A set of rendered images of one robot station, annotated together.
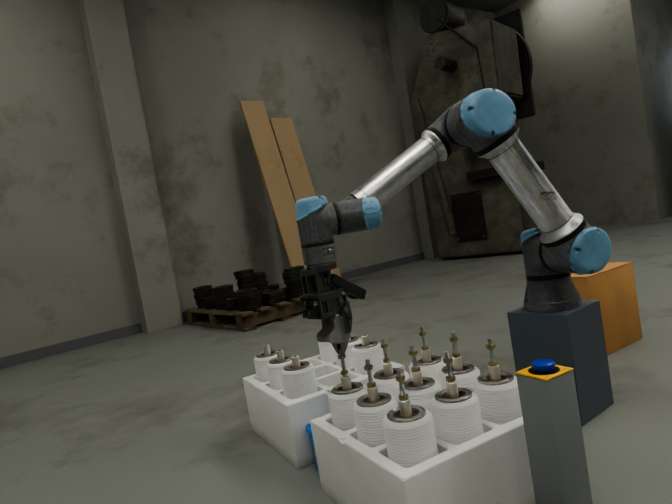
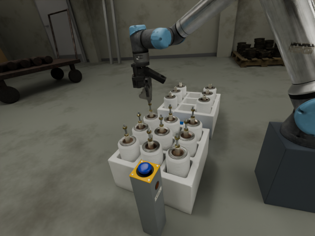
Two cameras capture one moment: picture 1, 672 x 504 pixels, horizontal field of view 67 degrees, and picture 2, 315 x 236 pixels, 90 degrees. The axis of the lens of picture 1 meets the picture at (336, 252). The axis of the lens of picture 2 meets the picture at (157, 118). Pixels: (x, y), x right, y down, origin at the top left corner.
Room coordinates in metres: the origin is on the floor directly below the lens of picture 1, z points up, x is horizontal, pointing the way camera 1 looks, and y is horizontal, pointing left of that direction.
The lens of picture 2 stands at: (0.75, -0.64, 0.68)
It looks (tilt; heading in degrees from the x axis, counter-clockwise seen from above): 29 degrees down; 55
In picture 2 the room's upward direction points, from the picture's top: 6 degrees counter-clockwise
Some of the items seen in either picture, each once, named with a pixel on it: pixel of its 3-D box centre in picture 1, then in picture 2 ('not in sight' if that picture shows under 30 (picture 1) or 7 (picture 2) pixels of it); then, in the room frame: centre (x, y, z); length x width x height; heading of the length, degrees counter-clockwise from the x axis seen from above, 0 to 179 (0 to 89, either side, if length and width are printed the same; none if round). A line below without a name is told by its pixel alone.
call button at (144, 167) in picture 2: (543, 367); (144, 168); (0.90, -0.33, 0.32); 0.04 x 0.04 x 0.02
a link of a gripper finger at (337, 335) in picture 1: (337, 336); (144, 96); (1.15, 0.03, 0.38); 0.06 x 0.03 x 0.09; 132
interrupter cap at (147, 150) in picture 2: (453, 395); (151, 146); (1.02, -0.19, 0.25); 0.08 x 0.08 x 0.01
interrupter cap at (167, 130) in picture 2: (418, 383); (161, 131); (1.12, -0.13, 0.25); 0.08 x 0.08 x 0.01
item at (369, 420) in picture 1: (381, 441); (143, 141); (1.07, -0.03, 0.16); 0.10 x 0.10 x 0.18
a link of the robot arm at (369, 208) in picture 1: (354, 215); (158, 38); (1.20, -0.06, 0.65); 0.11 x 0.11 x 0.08; 12
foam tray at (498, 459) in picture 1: (429, 453); (164, 156); (1.12, -0.13, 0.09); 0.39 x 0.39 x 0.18; 27
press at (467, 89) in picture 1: (484, 125); not in sight; (5.64, -1.83, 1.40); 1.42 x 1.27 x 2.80; 36
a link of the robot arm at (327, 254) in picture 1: (320, 255); (141, 57); (1.16, 0.04, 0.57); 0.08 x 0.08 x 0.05
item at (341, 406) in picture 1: (353, 426); (153, 129); (1.17, 0.03, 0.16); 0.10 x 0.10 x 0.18
